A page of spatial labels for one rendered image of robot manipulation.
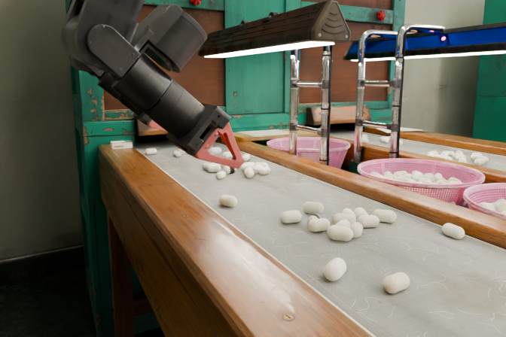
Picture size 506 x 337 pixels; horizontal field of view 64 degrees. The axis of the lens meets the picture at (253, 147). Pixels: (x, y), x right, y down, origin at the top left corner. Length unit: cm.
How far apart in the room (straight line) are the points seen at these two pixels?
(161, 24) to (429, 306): 43
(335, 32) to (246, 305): 51
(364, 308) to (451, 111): 356
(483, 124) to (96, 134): 295
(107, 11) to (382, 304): 43
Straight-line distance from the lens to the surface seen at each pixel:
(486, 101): 362
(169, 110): 51
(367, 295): 49
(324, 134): 103
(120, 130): 140
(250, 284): 44
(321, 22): 75
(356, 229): 63
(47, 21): 220
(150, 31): 50
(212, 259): 50
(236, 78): 151
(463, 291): 54
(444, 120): 390
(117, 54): 48
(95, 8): 48
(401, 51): 118
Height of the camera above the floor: 97
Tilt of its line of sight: 10 degrees down
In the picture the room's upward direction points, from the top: straight up
